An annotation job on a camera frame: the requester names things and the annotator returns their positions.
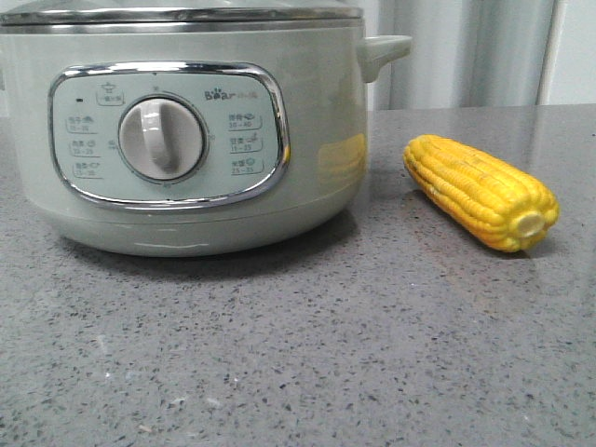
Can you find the glass pot lid steel rim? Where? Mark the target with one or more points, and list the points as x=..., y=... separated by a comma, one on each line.
x=106, y=12

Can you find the light green electric pot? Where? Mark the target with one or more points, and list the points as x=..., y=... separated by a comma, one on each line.
x=282, y=103

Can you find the yellow corn cob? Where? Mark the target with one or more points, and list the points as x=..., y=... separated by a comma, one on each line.
x=503, y=207

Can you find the grey round control knob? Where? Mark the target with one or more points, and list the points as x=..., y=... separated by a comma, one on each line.
x=161, y=139

